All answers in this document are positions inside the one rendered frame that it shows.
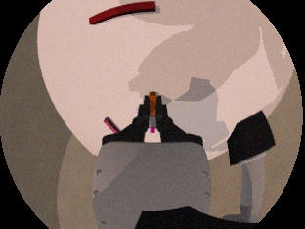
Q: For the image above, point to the pink rod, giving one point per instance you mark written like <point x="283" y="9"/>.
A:
<point x="111" y="126"/>

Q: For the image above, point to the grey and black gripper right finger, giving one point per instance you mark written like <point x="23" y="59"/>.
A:
<point x="171" y="132"/>

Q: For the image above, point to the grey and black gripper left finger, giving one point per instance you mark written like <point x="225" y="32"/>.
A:
<point x="139" y="125"/>

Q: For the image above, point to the orange rod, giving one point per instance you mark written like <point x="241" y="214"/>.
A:
<point x="152" y="97"/>

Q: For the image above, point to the grey rod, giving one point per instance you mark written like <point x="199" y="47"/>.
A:
<point x="152" y="121"/>

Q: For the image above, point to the red rod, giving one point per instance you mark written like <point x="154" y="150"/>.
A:
<point x="126" y="9"/>

